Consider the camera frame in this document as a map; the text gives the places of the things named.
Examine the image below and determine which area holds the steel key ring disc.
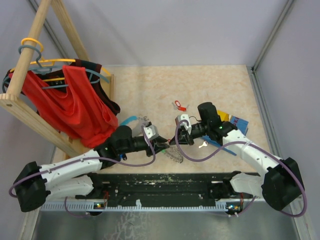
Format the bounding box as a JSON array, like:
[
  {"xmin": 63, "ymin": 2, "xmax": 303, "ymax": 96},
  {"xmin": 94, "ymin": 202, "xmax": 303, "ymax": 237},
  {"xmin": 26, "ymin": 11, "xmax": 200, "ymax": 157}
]
[{"xmin": 164, "ymin": 146, "xmax": 184, "ymax": 164}]

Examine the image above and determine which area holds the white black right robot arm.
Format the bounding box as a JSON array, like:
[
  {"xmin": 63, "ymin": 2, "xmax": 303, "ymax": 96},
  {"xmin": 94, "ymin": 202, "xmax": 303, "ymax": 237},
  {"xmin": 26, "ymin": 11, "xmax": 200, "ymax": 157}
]
[{"xmin": 169, "ymin": 102, "xmax": 307, "ymax": 213}]

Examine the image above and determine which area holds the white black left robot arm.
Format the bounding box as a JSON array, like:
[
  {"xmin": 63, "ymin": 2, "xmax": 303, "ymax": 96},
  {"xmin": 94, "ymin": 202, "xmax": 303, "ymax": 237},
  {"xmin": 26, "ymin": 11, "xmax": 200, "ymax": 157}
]
[{"xmin": 9, "ymin": 125, "xmax": 169, "ymax": 213}]

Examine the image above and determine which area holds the loose silver key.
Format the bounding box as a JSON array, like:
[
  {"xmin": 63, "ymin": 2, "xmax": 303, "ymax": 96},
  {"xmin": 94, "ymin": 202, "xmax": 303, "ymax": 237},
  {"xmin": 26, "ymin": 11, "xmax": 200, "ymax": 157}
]
[{"xmin": 198, "ymin": 141, "xmax": 209, "ymax": 149}]

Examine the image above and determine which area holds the red key tag plain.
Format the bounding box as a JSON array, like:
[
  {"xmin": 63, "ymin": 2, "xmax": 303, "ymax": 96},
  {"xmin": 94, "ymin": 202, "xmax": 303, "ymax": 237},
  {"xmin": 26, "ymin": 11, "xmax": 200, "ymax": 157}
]
[{"xmin": 178, "ymin": 106, "xmax": 187, "ymax": 112}]

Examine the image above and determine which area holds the red key tag white label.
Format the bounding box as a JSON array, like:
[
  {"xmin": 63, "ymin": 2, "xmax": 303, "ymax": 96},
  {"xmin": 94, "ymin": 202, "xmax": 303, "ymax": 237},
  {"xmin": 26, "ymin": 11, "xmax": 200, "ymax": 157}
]
[{"xmin": 175, "ymin": 100, "xmax": 181, "ymax": 108}]

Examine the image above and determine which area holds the yellow blue cartoon cloth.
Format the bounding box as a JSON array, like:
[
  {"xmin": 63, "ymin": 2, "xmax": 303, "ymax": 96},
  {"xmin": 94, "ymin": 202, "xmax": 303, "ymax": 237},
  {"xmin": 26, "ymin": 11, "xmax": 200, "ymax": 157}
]
[{"xmin": 201, "ymin": 110, "xmax": 249, "ymax": 148}]

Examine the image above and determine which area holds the red shirt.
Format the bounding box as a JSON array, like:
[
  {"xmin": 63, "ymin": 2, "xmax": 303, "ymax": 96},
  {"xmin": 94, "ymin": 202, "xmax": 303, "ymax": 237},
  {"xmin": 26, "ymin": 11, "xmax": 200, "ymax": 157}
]
[{"xmin": 22, "ymin": 65, "xmax": 119, "ymax": 149}]

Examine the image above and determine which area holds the yellow clothes hanger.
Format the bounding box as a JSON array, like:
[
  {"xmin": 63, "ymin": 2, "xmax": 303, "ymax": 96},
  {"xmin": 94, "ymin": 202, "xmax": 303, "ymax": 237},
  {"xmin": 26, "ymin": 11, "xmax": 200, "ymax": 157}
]
[{"xmin": 11, "ymin": 37, "xmax": 112, "ymax": 82}]

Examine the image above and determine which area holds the teal clothes hanger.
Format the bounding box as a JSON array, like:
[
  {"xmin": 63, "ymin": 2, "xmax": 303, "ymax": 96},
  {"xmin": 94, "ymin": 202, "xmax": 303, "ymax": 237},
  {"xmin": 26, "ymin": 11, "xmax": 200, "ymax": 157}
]
[{"xmin": 1, "ymin": 44, "xmax": 111, "ymax": 94}]

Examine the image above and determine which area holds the wooden clothes rack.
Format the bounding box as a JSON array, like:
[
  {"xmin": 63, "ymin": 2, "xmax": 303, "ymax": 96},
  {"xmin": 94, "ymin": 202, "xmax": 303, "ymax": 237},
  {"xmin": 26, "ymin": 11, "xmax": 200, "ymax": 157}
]
[{"xmin": 0, "ymin": 0, "xmax": 117, "ymax": 161}]

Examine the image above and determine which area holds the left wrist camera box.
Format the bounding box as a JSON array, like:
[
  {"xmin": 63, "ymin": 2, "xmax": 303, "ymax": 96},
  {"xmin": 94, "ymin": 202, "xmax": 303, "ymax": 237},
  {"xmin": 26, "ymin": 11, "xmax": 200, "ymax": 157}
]
[{"xmin": 143, "ymin": 124, "xmax": 159, "ymax": 141}]

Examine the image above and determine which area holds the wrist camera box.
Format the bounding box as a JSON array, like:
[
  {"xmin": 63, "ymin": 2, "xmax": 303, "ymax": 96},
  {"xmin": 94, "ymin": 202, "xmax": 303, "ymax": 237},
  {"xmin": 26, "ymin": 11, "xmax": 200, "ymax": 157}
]
[
  {"xmin": 143, "ymin": 124, "xmax": 159, "ymax": 141},
  {"xmin": 175, "ymin": 113, "xmax": 192, "ymax": 134}
]

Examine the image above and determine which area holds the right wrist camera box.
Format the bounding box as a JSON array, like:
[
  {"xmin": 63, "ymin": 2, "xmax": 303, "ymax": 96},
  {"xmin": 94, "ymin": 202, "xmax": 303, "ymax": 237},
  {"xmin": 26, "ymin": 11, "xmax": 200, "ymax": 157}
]
[{"xmin": 175, "ymin": 113, "xmax": 192, "ymax": 134}]

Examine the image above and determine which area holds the blue handled key ring disc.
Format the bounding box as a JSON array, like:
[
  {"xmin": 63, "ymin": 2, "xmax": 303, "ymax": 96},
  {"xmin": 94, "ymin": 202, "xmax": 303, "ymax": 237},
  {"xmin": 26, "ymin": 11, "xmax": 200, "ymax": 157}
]
[{"xmin": 119, "ymin": 115, "xmax": 150, "ymax": 136}]

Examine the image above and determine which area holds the aluminium frame rail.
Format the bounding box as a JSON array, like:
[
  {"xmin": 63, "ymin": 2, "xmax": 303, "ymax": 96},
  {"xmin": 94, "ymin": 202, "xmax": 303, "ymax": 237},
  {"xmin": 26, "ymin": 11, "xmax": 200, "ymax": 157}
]
[{"xmin": 253, "ymin": 0, "xmax": 320, "ymax": 236}]

